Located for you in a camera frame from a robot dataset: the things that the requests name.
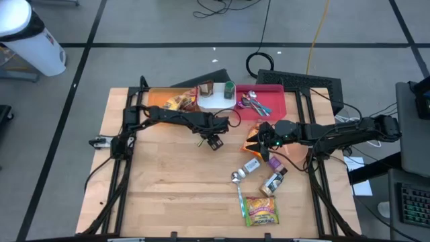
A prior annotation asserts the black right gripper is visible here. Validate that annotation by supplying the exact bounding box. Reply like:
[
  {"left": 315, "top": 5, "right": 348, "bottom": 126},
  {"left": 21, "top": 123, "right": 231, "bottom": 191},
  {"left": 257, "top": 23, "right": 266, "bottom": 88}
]
[{"left": 247, "top": 119, "right": 300, "bottom": 163}]

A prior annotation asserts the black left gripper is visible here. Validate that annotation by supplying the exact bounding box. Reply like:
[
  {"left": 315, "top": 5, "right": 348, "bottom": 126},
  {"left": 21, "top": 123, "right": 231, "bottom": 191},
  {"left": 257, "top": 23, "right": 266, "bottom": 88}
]
[{"left": 198, "top": 116, "right": 232, "bottom": 151}]

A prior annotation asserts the orange chicken ramen packet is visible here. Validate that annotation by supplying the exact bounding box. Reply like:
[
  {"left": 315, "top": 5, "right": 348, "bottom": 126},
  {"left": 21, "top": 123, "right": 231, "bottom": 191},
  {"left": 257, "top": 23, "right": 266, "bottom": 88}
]
[{"left": 240, "top": 121, "right": 267, "bottom": 157}]

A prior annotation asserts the white-lid spice jar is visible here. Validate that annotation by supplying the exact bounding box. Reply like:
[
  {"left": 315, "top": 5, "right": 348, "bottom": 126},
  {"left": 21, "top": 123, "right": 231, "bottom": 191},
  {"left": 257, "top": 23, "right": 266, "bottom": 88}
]
[{"left": 237, "top": 157, "right": 263, "bottom": 178}]

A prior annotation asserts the purple-label spice jar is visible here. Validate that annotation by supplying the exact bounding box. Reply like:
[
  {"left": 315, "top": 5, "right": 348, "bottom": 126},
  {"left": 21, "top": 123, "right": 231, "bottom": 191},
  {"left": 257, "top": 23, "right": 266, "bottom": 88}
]
[{"left": 267, "top": 156, "right": 289, "bottom": 175}]

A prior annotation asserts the purple yellow small spoon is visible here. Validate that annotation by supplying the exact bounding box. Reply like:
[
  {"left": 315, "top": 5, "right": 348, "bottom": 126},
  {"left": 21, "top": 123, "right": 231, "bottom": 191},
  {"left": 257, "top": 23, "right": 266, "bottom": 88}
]
[{"left": 241, "top": 95, "right": 261, "bottom": 117}]

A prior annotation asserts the spoon with teal patterned handle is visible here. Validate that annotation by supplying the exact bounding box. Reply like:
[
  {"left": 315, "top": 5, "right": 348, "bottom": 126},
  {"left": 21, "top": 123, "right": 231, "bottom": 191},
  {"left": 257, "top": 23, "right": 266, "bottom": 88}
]
[{"left": 230, "top": 171, "right": 247, "bottom": 218}]

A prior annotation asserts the black-lid spice jar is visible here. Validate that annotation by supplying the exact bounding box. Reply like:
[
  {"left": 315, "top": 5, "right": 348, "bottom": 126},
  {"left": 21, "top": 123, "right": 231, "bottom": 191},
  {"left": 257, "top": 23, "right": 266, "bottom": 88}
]
[{"left": 259, "top": 171, "right": 286, "bottom": 198}]

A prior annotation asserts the yellow blue ramen packet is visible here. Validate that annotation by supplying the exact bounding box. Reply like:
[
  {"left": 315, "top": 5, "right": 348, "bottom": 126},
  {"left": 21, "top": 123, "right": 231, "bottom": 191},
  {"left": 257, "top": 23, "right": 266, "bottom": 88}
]
[{"left": 177, "top": 89, "right": 196, "bottom": 110}]

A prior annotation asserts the green-lid spice jar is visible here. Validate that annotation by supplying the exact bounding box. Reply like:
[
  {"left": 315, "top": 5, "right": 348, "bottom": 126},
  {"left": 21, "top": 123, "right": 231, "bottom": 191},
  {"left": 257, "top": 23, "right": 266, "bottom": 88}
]
[{"left": 224, "top": 80, "right": 236, "bottom": 100}]

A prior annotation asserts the brown orange snack packet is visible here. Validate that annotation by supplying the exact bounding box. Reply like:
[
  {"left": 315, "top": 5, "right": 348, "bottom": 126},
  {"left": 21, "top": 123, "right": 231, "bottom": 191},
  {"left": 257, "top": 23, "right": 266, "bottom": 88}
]
[{"left": 198, "top": 80, "right": 215, "bottom": 98}]

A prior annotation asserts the yellow white ramen packet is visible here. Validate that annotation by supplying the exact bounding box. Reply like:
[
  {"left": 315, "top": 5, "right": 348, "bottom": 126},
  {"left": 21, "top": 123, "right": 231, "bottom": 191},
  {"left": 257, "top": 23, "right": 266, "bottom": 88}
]
[{"left": 163, "top": 95, "right": 184, "bottom": 112}]

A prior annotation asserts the green chili ramen packet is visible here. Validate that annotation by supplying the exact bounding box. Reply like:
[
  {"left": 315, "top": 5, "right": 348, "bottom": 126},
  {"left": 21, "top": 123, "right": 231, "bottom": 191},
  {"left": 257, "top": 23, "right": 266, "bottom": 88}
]
[{"left": 243, "top": 196, "right": 280, "bottom": 227}]

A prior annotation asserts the red plastic tray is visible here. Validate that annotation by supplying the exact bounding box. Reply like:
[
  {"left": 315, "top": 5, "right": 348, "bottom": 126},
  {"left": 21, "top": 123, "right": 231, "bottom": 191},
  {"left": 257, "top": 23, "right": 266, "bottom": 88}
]
[{"left": 234, "top": 83, "right": 286, "bottom": 121}]

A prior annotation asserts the white plastic bin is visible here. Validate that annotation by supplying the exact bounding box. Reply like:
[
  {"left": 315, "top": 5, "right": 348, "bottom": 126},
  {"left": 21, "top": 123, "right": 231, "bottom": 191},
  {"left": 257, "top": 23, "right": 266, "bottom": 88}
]
[{"left": 196, "top": 82, "right": 237, "bottom": 110}]

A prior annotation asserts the translucent peach bowl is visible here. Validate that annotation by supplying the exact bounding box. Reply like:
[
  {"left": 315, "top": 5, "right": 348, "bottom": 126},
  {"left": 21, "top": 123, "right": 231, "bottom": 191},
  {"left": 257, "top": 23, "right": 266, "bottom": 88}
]
[{"left": 278, "top": 143, "right": 309, "bottom": 165}]

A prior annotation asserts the silver iridescent spoon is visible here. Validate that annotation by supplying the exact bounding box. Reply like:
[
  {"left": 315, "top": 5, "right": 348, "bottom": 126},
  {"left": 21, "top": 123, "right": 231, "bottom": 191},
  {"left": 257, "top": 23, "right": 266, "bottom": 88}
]
[{"left": 248, "top": 89, "right": 269, "bottom": 117}]

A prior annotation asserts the black flat board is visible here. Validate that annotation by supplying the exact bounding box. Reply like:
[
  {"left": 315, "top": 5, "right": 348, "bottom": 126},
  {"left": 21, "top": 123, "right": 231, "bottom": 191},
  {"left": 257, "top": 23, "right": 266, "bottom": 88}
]
[{"left": 171, "top": 68, "right": 234, "bottom": 89}]

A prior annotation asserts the black perforated panel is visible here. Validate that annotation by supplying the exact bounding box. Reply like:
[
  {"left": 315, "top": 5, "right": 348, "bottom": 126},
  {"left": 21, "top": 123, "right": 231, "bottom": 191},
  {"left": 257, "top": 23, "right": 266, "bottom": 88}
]
[{"left": 255, "top": 69, "right": 345, "bottom": 115}]

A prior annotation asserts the translucent orange tray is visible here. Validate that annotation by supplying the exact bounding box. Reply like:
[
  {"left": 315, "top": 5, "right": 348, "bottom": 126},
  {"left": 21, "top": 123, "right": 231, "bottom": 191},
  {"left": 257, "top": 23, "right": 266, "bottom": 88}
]
[{"left": 146, "top": 87, "right": 200, "bottom": 127}]

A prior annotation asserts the white paper sheet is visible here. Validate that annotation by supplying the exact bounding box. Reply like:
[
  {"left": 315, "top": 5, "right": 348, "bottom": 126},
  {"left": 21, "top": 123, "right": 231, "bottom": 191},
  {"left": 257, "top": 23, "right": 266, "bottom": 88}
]
[{"left": 343, "top": 156, "right": 374, "bottom": 197}]

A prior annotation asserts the white computer mouse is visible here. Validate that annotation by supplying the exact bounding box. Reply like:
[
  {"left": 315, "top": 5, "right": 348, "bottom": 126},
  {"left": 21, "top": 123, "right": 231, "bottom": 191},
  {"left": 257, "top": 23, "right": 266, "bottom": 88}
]
[{"left": 377, "top": 200, "right": 391, "bottom": 218}]

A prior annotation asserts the grey desk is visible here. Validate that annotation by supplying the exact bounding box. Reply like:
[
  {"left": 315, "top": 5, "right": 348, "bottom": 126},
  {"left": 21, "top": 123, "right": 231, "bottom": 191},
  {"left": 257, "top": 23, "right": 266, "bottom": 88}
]
[{"left": 388, "top": 167, "right": 430, "bottom": 242}]

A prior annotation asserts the black box device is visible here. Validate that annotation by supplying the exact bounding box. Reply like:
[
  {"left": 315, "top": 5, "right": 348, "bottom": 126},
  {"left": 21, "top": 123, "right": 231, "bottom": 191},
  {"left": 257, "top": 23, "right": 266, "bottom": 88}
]
[{"left": 408, "top": 75, "right": 430, "bottom": 121}]

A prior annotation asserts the backlit keyboard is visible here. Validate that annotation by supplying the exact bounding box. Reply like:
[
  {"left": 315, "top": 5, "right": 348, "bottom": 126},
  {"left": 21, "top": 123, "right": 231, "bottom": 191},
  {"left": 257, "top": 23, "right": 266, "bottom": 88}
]
[{"left": 398, "top": 182, "right": 430, "bottom": 229}]

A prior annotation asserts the grey stand base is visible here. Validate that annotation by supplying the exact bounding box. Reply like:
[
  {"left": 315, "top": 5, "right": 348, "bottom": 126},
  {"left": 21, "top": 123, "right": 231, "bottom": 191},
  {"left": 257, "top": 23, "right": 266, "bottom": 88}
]
[{"left": 0, "top": 67, "right": 40, "bottom": 83}]

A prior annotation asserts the white trash can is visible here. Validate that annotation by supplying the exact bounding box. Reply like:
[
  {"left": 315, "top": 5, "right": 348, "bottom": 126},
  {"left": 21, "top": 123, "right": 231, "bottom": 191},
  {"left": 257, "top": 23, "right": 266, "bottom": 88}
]
[{"left": 0, "top": 0, "right": 68, "bottom": 77}]

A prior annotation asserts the black caster foot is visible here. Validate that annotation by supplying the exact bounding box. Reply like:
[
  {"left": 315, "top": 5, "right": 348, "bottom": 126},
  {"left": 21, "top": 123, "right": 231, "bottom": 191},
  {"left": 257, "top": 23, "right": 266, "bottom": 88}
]
[{"left": 0, "top": 104, "right": 15, "bottom": 131}]

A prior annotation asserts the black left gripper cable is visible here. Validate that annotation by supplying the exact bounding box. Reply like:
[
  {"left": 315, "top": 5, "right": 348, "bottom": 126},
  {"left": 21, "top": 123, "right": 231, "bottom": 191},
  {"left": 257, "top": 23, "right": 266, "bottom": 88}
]
[{"left": 213, "top": 108, "right": 243, "bottom": 129}]

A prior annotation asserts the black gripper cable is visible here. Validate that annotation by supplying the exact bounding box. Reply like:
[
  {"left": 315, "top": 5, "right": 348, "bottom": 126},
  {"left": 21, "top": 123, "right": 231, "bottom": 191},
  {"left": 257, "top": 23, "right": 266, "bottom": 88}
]
[
  {"left": 268, "top": 147, "right": 315, "bottom": 173},
  {"left": 213, "top": 108, "right": 243, "bottom": 129}
]

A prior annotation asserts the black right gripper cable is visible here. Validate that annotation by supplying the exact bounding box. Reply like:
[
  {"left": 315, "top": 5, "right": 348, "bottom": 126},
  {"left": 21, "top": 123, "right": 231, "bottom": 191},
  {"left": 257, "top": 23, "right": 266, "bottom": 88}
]
[{"left": 268, "top": 147, "right": 315, "bottom": 173}]

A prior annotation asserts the black coiled cable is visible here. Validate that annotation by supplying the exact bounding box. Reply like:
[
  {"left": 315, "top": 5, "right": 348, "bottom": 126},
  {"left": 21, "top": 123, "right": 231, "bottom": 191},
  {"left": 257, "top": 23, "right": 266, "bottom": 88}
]
[{"left": 245, "top": 0, "right": 276, "bottom": 80}]

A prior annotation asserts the yellow cable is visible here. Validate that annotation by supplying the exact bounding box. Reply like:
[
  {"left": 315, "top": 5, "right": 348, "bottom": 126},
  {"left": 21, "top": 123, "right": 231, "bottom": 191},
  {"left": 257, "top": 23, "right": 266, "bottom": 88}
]
[{"left": 304, "top": 0, "right": 333, "bottom": 76}]

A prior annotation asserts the black tangled cable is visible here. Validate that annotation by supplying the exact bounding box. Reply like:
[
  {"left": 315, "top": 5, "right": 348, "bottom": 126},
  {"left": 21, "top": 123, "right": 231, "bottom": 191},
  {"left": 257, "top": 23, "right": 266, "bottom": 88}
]
[{"left": 193, "top": 0, "right": 263, "bottom": 19}]

